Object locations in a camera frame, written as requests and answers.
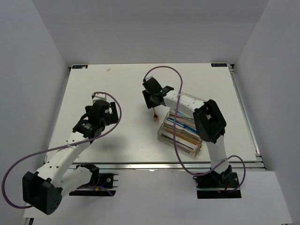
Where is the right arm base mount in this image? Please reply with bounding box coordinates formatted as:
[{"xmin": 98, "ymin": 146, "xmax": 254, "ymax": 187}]
[{"xmin": 193, "ymin": 171, "xmax": 242, "ymax": 199}]

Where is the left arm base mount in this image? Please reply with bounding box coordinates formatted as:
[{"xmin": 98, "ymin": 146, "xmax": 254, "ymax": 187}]
[{"xmin": 69, "ymin": 173, "xmax": 119, "ymax": 197}]

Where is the blue knife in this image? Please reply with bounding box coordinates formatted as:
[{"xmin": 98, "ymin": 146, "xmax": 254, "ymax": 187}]
[{"xmin": 167, "ymin": 118, "xmax": 197, "ymax": 134}]

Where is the left blue table label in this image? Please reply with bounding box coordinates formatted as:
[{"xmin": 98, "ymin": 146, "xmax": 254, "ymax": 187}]
[{"xmin": 71, "ymin": 65, "xmax": 88, "ymax": 69}]

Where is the blue table label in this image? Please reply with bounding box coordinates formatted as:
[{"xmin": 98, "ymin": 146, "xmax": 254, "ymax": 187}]
[
  {"xmin": 71, "ymin": 65, "xmax": 88, "ymax": 69},
  {"xmin": 211, "ymin": 63, "xmax": 227, "ymax": 67}
]

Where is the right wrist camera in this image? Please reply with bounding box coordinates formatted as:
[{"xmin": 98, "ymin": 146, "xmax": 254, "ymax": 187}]
[{"xmin": 142, "ymin": 76, "xmax": 154, "ymax": 83}]

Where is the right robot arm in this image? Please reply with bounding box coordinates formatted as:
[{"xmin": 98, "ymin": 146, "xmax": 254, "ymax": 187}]
[{"xmin": 142, "ymin": 77, "xmax": 232, "ymax": 188}]

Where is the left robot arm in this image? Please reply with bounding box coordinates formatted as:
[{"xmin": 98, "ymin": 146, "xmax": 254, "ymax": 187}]
[{"xmin": 22, "ymin": 100, "xmax": 119, "ymax": 215}]

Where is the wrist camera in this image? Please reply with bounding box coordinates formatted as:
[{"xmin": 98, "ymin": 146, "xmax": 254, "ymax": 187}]
[
  {"xmin": 91, "ymin": 91, "xmax": 107, "ymax": 103},
  {"xmin": 142, "ymin": 76, "xmax": 154, "ymax": 83}
]

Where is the clear tiered utensil organizer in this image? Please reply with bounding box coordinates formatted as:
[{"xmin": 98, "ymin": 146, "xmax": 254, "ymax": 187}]
[{"xmin": 157, "ymin": 90, "xmax": 204, "ymax": 156}]

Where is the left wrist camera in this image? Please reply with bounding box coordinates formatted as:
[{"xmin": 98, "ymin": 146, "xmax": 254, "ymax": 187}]
[{"xmin": 91, "ymin": 91, "xmax": 107, "ymax": 103}]

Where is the gold ornate fork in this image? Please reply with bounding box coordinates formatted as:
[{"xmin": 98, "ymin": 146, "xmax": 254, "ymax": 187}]
[{"xmin": 153, "ymin": 108, "xmax": 159, "ymax": 123}]

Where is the right blue table label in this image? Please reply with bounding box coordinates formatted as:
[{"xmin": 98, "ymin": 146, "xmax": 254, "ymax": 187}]
[{"xmin": 211, "ymin": 63, "xmax": 227, "ymax": 67}]

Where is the purple gold spoon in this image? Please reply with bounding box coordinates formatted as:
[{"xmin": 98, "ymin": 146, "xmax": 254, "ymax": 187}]
[{"xmin": 177, "ymin": 112, "xmax": 194, "ymax": 121}]

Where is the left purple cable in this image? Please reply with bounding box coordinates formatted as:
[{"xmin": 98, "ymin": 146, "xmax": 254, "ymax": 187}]
[{"xmin": 1, "ymin": 92, "xmax": 122, "ymax": 209}]

